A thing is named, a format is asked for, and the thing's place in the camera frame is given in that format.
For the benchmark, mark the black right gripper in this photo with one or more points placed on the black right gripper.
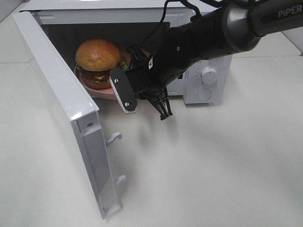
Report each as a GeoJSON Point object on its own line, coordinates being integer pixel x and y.
{"type": "Point", "coordinates": [175, 55]}

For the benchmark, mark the pink round plate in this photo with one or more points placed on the pink round plate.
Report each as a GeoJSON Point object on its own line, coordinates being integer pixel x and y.
{"type": "Point", "coordinates": [97, 83]}

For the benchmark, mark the white microwave door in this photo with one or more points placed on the white microwave door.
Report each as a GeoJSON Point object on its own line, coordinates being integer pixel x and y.
{"type": "Point", "coordinates": [75, 112]}

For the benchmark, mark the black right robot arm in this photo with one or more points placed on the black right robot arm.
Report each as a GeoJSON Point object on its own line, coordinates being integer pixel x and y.
{"type": "Point", "coordinates": [234, 26]}

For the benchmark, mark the round white door button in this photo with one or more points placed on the round white door button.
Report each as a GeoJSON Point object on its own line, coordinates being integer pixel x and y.
{"type": "Point", "coordinates": [204, 94]}

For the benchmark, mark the lower white dial knob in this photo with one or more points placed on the lower white dial knob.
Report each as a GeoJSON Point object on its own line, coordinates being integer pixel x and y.
{"type": "Point", "coordinates": [209, 75]}

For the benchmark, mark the burger with lettuce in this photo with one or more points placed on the burger with lettuce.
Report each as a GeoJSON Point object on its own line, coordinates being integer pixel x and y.
{"type": "Point", "coordinates": [94, 60]}

